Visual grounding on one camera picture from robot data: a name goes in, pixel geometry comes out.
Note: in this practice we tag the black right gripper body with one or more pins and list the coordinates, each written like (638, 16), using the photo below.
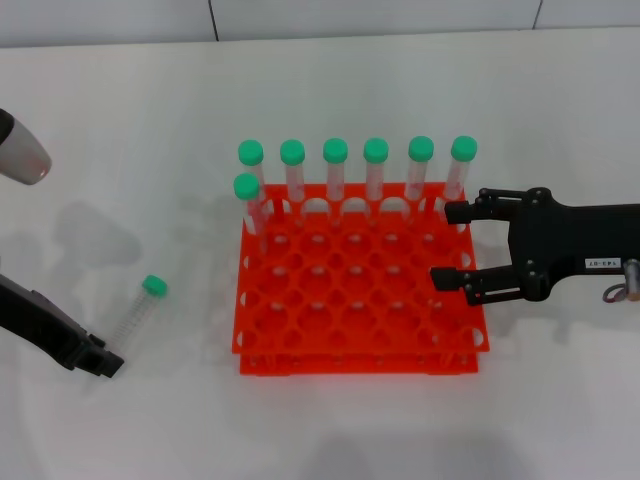
(575, 240)

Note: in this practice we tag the green-capped test tube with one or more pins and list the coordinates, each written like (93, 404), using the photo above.
(421, 148)
(292, 152)
(464, 147)
(376, 150)
(335, 150)
(250, 152)
(247, 186)
(155, 285)

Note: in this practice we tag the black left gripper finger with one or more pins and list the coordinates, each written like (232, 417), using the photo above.
(102, 362)

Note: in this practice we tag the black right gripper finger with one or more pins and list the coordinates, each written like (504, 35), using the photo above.
(446, 278)
(460, 212)

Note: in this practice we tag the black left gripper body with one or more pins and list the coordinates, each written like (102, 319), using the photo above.
(40, 320)

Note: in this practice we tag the orange test tube rack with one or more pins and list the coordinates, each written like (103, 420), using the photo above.
(360, 367)

